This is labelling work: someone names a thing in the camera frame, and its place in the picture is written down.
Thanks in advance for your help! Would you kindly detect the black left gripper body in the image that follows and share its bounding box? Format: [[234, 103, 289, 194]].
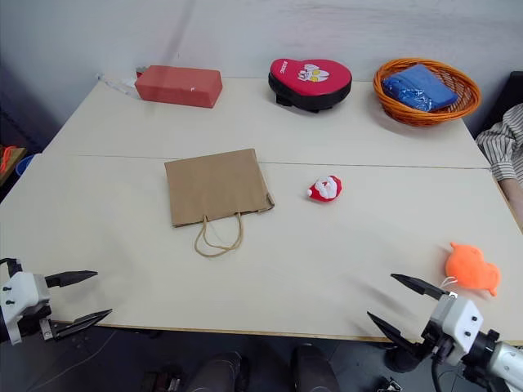
[[16, 301, 57, 342]]

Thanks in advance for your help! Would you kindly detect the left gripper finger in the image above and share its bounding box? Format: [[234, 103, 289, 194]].
[[44, 269, 99, 290], [52, 308, 114, 341]]

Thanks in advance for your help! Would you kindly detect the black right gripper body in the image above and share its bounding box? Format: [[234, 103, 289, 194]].
[[420, 322, 454, 365]]

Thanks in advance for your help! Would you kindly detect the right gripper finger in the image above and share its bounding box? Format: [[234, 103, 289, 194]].
[[366, 311, 427, 357], [390, 273, 450, 301]]

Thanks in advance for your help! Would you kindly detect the orange plush toy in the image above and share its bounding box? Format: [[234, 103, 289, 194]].
[[442, 241, 503, 298]]

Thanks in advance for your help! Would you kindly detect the blue round container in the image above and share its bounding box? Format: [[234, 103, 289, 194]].
[[16, 154, 37, 177]]

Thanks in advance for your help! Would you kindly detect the small santa plush toy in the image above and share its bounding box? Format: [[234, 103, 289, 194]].
[[306, 174, 344, 203]]

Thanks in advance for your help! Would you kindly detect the dark rounded shape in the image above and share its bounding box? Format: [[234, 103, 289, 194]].
[[190, 350, 251, 392]]

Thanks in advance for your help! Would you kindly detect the person in striped shirt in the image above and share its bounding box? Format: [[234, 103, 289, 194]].
[[475, 103, 523, 181]]

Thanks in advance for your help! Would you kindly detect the orange wicker basket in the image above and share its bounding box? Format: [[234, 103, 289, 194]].
[[373, 57, 484, 127]]

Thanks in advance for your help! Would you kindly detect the blue folded cloth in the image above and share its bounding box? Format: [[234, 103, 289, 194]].
[[382, 63, 459, 114]]

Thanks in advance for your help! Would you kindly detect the clear plastic wrapper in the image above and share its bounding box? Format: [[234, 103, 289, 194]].
[[95, 64, 149, 98]]

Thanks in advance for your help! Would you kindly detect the black chair back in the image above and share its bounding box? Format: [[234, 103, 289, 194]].
[[472, 70, 523, 138]]

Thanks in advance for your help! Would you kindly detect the red rectangular box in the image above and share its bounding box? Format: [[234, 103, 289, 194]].
[[134, 65, 223, 110]]

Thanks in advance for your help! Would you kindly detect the red heart-shaped boxing pad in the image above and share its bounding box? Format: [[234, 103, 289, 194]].
[[267, 57, 354, 114]]

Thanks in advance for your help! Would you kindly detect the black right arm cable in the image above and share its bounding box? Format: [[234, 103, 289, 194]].
[[430, 359, 445, 392]]

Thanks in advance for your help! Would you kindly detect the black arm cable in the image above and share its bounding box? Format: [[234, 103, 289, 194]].
[[430, 359, 445, 392], [0, 256, 24, 277]]

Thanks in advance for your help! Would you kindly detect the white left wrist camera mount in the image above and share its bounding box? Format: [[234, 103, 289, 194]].
[[0, 270, 52, 346]]

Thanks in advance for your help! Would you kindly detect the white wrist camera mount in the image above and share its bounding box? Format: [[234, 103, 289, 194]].
[[0, 270, 52, 346], [426, 291, 485, 367]]

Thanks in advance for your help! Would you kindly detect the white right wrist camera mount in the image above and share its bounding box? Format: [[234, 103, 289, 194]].
[[426, 291, 485, 367]]

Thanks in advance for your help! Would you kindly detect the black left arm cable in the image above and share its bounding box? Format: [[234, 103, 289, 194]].
[[0, 256, 24, 277]]

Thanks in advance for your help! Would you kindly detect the orange cord on wooden board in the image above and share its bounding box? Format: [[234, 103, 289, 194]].
[[0, 145, 28, 185]]

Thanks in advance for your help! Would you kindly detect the brown paper bag with handles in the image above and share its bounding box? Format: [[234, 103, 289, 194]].
[[163, 148, 276, 258]]

